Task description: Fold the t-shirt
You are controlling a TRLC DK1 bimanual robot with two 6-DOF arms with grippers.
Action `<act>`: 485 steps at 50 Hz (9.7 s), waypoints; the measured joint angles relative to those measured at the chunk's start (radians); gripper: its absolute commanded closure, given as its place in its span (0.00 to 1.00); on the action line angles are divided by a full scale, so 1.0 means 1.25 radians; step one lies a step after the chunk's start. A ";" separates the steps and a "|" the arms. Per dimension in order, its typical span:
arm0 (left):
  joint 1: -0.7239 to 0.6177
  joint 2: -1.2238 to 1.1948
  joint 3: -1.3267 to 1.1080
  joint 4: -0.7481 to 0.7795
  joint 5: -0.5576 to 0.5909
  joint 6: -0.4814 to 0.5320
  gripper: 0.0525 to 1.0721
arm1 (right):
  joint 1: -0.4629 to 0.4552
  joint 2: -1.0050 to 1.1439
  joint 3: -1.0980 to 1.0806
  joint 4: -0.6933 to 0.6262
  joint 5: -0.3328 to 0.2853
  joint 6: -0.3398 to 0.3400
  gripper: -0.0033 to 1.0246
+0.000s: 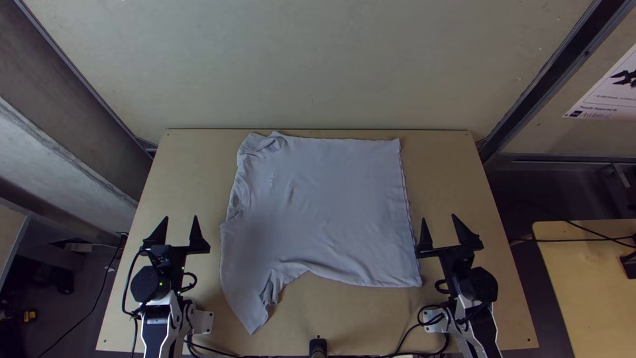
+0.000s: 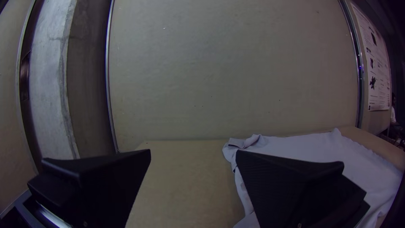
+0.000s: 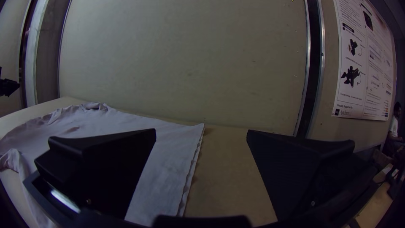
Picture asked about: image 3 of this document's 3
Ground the person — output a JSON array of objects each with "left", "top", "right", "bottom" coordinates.
[{"left": 382, "top": 101, "right": 405, "bottom": 150}]

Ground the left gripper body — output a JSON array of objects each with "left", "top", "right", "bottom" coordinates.
[{"left": 0, "top": 77, "right": 21, "bottom": 98}]

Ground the white wall poster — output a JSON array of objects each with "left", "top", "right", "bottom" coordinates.
[{"left": 331, "top": 0, "right": 397, "bottom": 122}]

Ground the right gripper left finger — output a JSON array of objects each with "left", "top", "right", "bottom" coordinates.
[{"left": 34, "top": 128, "right": 157, "bottom": 220}]

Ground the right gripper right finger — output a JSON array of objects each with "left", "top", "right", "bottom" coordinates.
[{"left": 246, "top": 129, "right": 379, "bottom": 223}]

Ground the grey t-shirt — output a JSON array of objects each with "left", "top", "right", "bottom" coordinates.
[{"left": 0, "top": 101, "right": 205, "bottom": 228}]

